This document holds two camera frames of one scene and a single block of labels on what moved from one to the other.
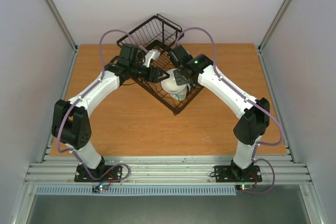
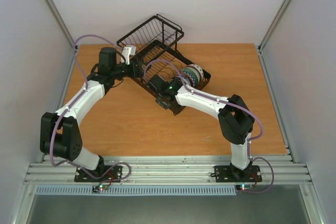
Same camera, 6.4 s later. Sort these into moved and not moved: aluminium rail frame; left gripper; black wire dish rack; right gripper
Moved: left gripper; right gripper
Not moved: black wire dish rack; aluminium rail frame
